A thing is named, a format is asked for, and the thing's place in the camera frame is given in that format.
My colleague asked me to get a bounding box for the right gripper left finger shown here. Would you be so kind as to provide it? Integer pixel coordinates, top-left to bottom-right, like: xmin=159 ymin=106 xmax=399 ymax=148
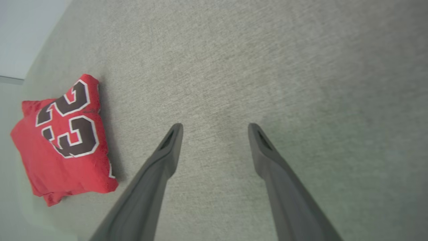
xmin=89 ymin=123 xmax=184 ymax=241

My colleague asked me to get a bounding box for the grey fabric sofa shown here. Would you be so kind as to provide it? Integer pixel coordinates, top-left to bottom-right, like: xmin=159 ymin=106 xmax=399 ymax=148
xmin=0 ymin=0 xmax=428 ymax=241

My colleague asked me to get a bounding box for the red basketball jersey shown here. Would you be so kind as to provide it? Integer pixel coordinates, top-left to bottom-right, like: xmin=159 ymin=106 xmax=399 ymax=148
xmin=10 ymin=74 xmax=119 ymax=207

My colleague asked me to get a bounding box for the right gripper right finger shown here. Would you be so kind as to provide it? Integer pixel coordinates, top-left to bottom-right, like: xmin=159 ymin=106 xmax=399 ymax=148
xmin=248 ymin=123 xmax=343 ymax=241

